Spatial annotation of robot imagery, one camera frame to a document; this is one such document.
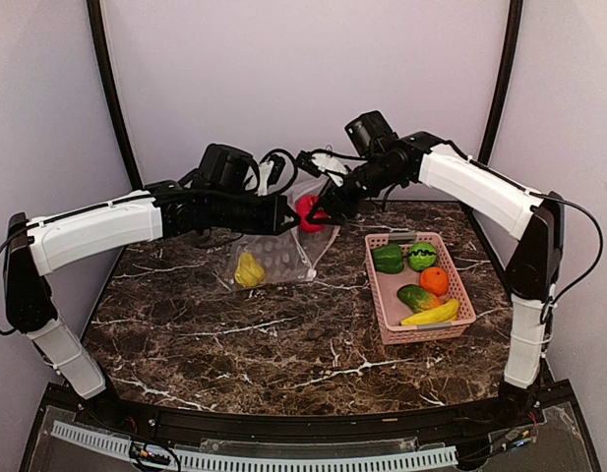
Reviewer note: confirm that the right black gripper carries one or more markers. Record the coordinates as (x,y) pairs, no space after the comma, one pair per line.
(330,202)

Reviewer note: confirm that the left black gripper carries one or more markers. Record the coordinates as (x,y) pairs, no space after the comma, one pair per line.
(273,225)

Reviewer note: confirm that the clear zip top bag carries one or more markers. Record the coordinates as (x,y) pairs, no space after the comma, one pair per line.
(293,256)

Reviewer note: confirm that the yellow toy pepper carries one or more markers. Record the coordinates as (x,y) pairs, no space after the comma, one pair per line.
(249,273)

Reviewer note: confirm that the green toy pepper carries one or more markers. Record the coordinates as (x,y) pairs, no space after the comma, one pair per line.
(388,259)

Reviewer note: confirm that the green toy watermelon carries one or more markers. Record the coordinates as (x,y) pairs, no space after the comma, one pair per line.
(421,256)

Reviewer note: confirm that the pink plastic basket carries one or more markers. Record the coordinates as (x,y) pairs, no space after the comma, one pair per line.
(390,311)

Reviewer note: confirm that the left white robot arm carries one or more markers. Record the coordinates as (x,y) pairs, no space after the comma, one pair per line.
(37,247)

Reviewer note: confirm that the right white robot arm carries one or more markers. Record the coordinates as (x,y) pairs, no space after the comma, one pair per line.
(535,221)

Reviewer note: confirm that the green orange toy mango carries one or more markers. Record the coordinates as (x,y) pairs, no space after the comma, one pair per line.
(417,299)

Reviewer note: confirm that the toy orange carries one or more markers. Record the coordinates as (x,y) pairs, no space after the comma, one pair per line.
(435,280)

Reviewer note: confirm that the yellow toy banana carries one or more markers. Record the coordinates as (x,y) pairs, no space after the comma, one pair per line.
(441,314)

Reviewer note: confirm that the black front rail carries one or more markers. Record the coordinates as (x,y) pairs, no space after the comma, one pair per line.
(192,403)

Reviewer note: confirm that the right black frame post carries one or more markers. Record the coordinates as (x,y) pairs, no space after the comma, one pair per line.
(503,79)

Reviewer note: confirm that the black frame post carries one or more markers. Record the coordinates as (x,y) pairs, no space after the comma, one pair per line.
(110,90)
(503,79)

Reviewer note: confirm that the left black frame post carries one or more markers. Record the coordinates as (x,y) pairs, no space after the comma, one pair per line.
(110,90)

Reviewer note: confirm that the white slotted cable duct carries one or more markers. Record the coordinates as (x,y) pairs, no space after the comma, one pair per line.
(221,455)

